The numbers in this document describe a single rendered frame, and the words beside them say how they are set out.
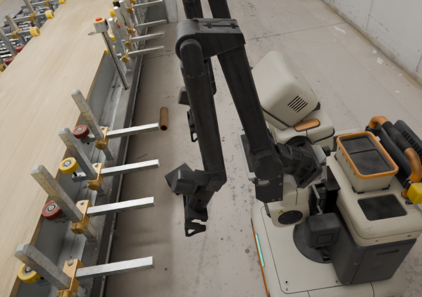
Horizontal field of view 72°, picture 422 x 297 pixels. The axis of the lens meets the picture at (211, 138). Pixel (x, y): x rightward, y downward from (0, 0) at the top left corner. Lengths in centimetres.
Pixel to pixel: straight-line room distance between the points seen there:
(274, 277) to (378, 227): 64
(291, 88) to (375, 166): 59
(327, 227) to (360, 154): 32
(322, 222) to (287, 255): 49
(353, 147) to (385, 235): 35
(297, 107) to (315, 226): 56
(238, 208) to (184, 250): 47
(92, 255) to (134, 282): 72
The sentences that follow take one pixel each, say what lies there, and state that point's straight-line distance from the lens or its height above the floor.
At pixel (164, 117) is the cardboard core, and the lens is 298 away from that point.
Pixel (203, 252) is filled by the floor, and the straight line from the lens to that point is 207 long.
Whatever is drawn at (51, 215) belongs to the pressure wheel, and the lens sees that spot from 138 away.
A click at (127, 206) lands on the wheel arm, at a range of 131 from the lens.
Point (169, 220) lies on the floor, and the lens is 224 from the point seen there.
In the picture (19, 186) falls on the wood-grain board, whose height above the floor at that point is 90.
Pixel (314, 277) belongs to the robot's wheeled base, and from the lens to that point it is 169.
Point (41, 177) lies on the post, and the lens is 117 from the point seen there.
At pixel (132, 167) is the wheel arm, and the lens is 150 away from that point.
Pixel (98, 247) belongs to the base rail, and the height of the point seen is 70.
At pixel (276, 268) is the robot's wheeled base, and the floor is 28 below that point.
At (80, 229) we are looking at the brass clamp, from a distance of 135.
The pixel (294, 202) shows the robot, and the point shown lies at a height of 83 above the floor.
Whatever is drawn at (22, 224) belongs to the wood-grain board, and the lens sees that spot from 144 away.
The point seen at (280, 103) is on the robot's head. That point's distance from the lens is 85.
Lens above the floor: 184
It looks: 43 degrees down
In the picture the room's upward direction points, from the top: 11 degrees counter-clockwise
